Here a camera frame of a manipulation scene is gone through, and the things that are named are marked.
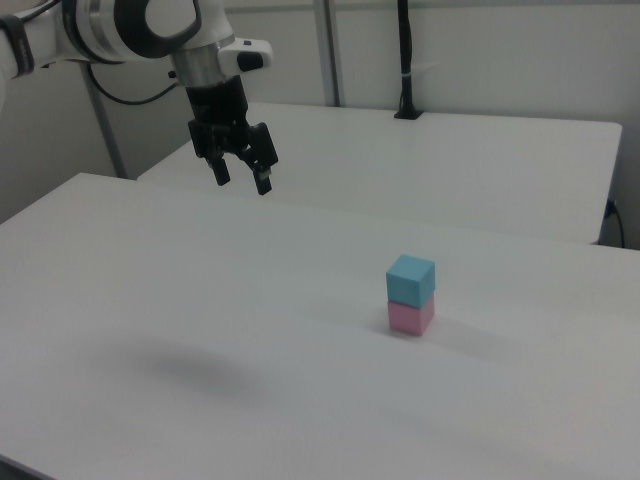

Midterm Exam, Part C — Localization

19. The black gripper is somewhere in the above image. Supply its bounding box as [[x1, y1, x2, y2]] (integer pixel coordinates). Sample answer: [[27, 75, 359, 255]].
[[185, 77, 280, 197]]

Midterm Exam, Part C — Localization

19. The blue cube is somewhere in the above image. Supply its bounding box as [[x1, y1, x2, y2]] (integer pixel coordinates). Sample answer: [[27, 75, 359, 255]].
[[385, 253, 437, 309]]

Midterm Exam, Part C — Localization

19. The pink cube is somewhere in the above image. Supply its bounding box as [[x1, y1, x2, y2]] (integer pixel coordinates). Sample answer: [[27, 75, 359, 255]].
[[387, 294, 436, 338]]

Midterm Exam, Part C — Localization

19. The black pole with base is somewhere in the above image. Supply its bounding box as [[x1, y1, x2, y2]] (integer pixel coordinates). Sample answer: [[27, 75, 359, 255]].
[[393, 0, 426, 122]]

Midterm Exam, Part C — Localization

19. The white background table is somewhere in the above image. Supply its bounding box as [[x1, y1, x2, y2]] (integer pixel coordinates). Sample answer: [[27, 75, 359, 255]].
[[135, 101, 624, 247]]

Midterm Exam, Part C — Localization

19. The thin black looped cable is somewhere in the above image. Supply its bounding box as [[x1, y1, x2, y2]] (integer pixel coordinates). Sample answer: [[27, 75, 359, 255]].
[[86, 63, 180, 106]]

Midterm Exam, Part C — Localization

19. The grey metal wall post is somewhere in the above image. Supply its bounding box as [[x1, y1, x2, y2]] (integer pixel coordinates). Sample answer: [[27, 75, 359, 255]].
[[313, 0, 347, 108], [81, 63, 127, 180]]

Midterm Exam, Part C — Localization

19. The thick black cable with connectors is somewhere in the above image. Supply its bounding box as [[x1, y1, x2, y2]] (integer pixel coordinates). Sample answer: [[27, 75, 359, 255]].
[[17, 0, 54, 24]]

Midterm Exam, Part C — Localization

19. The black cable at table edge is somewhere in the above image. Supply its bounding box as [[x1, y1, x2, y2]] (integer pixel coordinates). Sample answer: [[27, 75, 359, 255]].
[[606, 199, 627, 248]]

